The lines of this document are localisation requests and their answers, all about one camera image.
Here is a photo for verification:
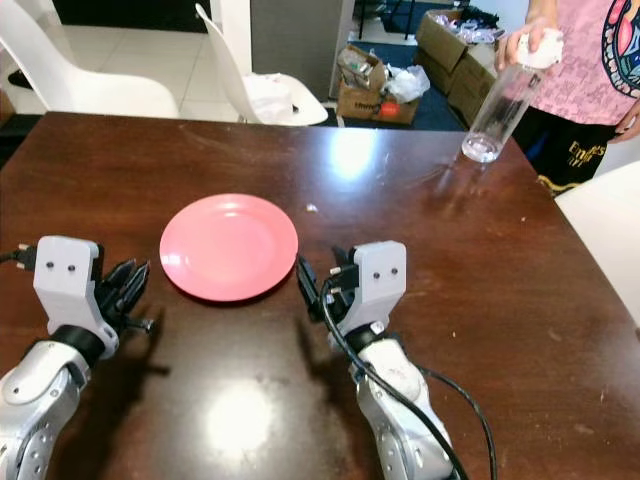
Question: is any large open cardboard box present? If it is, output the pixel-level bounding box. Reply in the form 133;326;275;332
415;8;503;127

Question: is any clear tall plastic bottle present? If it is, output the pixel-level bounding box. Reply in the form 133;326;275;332
461;55;548;165

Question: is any white tissue wad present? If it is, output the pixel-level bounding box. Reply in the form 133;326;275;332
525;28;567;71

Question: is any person in pink shirt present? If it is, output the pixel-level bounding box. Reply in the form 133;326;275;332
505;0;640;197

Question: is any person's left hand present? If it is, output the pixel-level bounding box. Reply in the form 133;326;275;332
618;98;640;141

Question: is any pink round plate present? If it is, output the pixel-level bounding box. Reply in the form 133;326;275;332
159;193;300;304

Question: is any crumpled white plastic bag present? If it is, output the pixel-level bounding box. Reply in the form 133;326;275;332
385;65;432;105

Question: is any small open cardboard box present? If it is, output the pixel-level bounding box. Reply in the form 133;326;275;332
337;44;421;126

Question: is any black shoe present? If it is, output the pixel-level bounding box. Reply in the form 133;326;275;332
7;69;37;90

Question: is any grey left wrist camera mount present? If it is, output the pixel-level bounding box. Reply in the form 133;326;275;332
32;236;107;336

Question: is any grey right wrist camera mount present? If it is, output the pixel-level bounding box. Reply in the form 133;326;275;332
345;240;408;336

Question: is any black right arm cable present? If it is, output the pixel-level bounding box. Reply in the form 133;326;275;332
322;265;499;480

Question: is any person's right hand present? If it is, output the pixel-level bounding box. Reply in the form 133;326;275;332
505;18;560;72

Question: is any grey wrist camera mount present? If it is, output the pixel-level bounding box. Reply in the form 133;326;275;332
32;236;107;336
345;240;408;336

